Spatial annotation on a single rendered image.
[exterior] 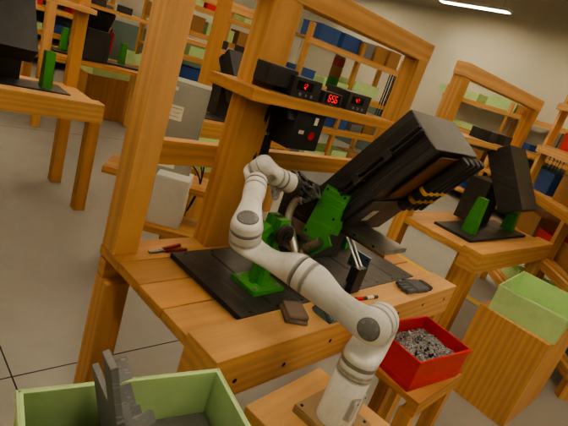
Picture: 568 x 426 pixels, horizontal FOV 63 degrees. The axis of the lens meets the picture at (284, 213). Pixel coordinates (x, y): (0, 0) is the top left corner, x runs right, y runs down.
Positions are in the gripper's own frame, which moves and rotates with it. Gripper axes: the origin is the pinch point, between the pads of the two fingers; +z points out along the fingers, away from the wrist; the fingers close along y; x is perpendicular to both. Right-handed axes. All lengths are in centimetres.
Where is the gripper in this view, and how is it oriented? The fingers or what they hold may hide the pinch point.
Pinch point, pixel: (310, 193)
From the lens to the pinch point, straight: 177.3
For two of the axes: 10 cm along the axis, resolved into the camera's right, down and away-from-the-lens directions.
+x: -8.1, 2.9, 5.1
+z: 5.8, 2.2, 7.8
